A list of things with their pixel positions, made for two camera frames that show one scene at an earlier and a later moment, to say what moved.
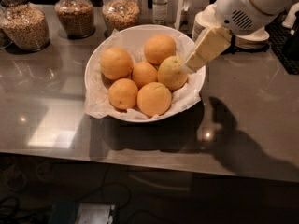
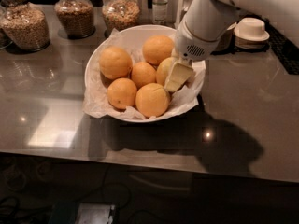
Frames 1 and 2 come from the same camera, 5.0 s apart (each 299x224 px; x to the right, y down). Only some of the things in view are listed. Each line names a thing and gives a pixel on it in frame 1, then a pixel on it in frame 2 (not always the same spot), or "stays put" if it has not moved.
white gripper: (239, 13) to (191, 46)
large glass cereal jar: (23, 24) stays put
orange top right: (158, 48) stays put
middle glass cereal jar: (75, 12) stays put
